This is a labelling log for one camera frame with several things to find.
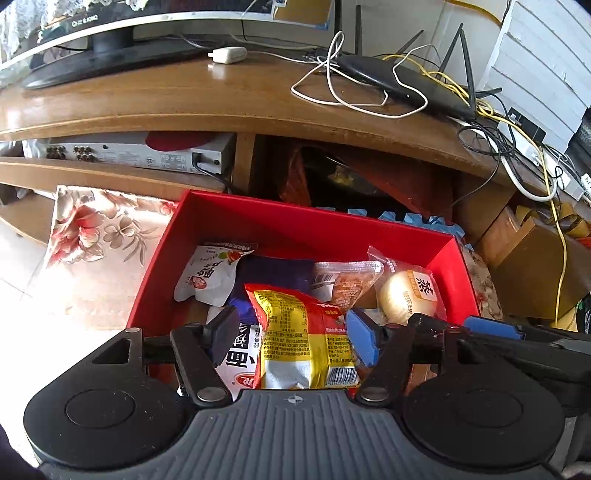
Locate wooden television stand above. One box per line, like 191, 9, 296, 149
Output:
0, 44, 591, 247

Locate silver audio receiver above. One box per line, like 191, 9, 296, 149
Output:
45, 131, 238, 175

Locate round bun packet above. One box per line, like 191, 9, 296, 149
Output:
368, 246, 447, 326

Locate white red noodle packet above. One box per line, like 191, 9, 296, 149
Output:
205, 305, 267, 402

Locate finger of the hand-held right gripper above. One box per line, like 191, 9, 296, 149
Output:
463, 316, 591, 366

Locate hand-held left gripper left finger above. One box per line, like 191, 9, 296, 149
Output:
90, 305, 241, 408

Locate blue foil snack packet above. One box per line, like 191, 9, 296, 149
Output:
228, 256, 317, 325

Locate blue foam mat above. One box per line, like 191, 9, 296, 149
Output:
346, 207, 468, 241

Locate white power adapter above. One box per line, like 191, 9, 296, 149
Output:
207, 46, 248, 65

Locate orange clear noodle packet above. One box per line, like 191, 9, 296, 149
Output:
310, 260, 385, 309

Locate black television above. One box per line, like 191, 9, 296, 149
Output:
0, 0, 278, 91

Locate red bag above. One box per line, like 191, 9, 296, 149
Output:
281, 143, 445, 214

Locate yellow cable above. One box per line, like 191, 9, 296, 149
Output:
382, 0, 583, 326

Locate red round disc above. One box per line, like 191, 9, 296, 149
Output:
146, 131, 219, 152

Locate red cardboard box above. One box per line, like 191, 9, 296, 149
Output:
127, 188, 479, 402

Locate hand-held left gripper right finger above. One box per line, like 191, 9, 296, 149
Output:
345, 308, 463, 404

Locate white snack packet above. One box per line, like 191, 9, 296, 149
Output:
174, 242, 258, 306

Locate black router with antennas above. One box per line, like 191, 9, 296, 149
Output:
335, 4, 504, 123

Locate brown cardboard box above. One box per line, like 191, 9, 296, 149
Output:
475, 208, 591, 323

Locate brown framed board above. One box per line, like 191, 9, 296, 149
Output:
271, 0, 336, 31

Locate yellow red snack packet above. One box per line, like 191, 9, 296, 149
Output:
243, 282, 362, 391

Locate white power strip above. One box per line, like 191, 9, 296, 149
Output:
455, 115, 591, 202

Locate black cables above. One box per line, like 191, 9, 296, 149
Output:
456, 87, 575, 209

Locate white slatted panel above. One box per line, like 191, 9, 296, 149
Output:
475, 0, 591, 154

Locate white cable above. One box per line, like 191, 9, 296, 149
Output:
290, 31, 428, 120

